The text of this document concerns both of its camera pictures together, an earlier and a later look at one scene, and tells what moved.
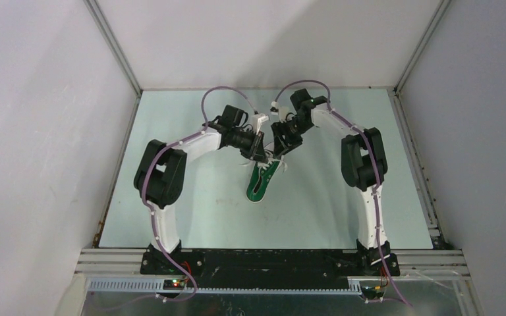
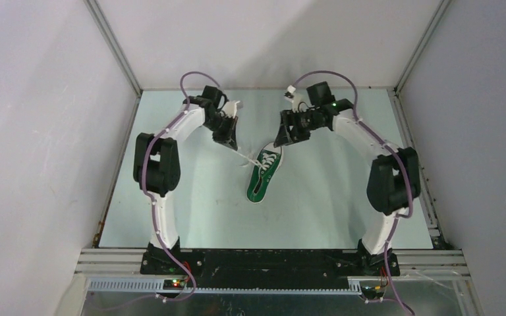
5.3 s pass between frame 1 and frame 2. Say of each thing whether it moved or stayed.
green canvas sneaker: stayed
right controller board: stayed
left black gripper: moved
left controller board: stayed
